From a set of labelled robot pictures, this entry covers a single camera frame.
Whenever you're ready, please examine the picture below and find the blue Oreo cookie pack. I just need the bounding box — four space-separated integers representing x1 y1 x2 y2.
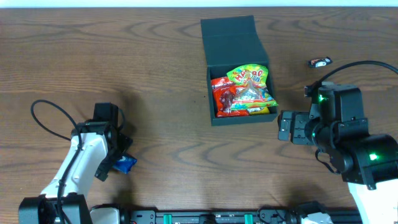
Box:
113 154 137 174

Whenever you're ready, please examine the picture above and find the yellow sweets bag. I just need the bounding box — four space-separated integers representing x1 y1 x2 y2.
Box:
247 107 270 115

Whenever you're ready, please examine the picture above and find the green Haribo gummy bag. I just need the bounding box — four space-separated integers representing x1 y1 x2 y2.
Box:
227 64 278 110

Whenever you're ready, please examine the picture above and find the black Mars mini bar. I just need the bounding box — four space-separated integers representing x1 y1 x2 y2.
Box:
308 57 333 68

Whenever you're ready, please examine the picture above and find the red candy bag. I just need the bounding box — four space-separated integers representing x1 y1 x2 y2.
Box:
211 77 249 118

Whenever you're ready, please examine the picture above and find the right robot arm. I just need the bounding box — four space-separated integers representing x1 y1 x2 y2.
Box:
278 82 397 223

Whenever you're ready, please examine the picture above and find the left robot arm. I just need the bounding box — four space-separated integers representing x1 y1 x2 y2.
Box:
18 103 136 223

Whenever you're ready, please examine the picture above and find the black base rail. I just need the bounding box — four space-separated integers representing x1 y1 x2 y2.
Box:
90 202 363 224

